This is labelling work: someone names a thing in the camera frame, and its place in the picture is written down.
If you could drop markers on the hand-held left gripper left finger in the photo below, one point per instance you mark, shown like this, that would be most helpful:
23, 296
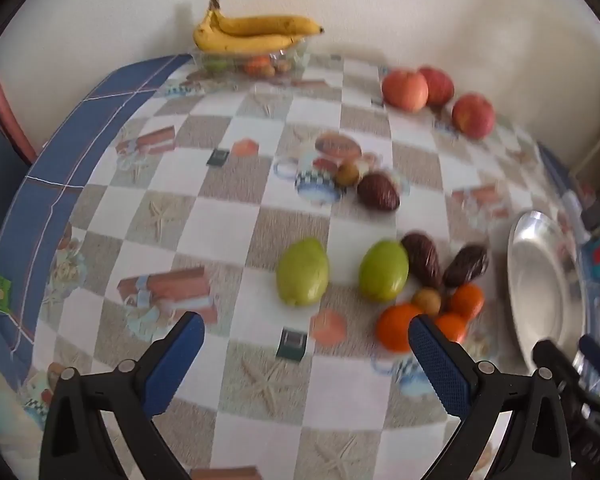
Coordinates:
175, 360

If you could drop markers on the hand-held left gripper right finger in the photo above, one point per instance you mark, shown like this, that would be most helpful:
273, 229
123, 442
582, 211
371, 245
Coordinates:
437, 360

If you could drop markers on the silver metal plate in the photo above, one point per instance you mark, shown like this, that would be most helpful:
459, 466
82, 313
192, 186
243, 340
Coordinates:
540, 280

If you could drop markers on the green pear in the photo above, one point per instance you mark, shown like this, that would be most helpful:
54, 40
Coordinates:
383, 270

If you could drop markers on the green lemon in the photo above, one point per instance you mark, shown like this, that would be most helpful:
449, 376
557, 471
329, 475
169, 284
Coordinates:
302, 272

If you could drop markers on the orange mandarin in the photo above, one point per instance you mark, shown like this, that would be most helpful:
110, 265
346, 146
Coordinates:
396, 327
467, 301
453, 327

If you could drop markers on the small brown kiwi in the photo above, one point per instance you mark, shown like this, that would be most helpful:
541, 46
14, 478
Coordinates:
426, 301

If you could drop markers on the dark brown avocado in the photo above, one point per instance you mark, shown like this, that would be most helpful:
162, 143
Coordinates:
422, 260
378, 191
465, 265

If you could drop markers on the printed checkered tablecloth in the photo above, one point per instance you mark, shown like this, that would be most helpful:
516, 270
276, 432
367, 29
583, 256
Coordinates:
220, 170

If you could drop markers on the red apple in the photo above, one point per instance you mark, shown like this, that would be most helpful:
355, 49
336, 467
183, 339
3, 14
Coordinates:
441, 84
405, 91
473, 116

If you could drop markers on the green fruit in container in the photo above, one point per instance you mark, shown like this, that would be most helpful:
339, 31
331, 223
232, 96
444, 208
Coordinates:
217, 65

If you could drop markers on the red chair back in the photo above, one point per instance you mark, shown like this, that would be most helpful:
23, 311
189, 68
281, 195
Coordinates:
5, 110

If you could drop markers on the orange fruit in container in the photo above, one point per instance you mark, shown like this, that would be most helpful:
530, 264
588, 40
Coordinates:
258, 66

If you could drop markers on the brown walnut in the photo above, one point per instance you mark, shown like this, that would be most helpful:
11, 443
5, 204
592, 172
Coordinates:
283, 66

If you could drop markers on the yellow banana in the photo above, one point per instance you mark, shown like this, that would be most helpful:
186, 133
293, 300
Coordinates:
230, 44
265, 24

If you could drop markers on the clear plastic container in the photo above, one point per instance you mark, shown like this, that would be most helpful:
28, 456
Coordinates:
295, 57

